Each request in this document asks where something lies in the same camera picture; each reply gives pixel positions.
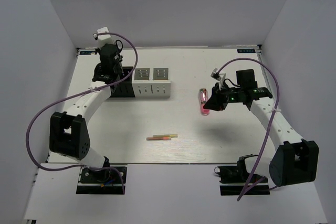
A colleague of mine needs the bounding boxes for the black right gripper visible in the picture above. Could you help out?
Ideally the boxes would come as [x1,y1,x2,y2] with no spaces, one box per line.
[203,82,244,111]

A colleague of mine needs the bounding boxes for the pink transparent tube case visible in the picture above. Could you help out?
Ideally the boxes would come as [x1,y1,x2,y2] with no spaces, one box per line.
[198,88,209,116]

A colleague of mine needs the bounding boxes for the yellow slim highlighter pen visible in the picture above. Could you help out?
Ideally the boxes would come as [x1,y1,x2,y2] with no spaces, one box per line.
[152,134,178,138]

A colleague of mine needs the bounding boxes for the black handled scissors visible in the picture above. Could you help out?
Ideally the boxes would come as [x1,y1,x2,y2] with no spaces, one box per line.
[115,39,123,52]

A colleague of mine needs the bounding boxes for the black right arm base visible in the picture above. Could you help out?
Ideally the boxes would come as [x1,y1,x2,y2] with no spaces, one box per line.
[214,154,270,196]

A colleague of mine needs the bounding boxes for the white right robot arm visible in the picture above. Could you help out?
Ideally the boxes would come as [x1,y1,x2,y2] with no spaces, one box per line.
[204,69,319,187]

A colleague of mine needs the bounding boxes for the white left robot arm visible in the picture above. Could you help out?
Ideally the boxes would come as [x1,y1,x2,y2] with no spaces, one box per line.
[49,44,123,182]

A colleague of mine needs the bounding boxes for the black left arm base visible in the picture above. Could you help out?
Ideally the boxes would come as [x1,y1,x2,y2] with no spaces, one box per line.
[76,166,127,195]

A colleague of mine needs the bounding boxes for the black two-slot organizer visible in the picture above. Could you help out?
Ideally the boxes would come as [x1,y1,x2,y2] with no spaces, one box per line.
[110,74,135,98]

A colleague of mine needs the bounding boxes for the blue left corner label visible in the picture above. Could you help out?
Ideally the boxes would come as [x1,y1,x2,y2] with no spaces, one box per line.
[79,50,97,55]

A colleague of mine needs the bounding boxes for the blue corner label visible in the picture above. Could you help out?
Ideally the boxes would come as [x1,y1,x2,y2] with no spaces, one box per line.
[79,50,97,55]
[237,49,256,54]

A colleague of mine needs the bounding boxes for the white two-slot organizer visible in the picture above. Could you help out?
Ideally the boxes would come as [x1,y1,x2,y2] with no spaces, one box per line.
[132,68,171,98]

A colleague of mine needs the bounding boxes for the blue right corner label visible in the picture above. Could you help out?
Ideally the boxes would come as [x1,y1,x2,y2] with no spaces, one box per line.
[237,49,256,54]

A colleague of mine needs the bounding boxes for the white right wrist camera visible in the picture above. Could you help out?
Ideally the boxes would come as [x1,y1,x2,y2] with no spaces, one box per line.
[211,68,226,90]

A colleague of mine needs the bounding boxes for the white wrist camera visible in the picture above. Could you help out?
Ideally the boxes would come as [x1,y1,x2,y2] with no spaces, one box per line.
[211,68,226,90]
[93,27,114,48]

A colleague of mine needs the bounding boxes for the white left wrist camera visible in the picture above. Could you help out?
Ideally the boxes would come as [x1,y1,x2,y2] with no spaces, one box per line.
[93,27,114,48]

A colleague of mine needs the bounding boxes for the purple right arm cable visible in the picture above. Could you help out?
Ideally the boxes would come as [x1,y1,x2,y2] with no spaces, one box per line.
[217,58,279,201]

